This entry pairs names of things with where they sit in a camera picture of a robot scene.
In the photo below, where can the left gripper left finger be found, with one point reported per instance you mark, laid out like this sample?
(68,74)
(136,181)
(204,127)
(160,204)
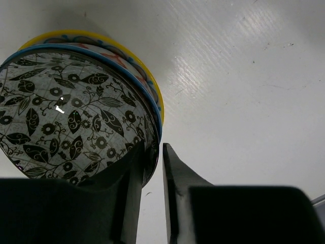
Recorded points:
(102,209)

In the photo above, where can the leaf patterned bowl stack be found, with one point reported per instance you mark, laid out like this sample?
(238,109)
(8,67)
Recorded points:
(73,103)

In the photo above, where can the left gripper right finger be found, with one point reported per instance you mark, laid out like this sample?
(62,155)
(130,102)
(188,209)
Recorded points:
(200,212)

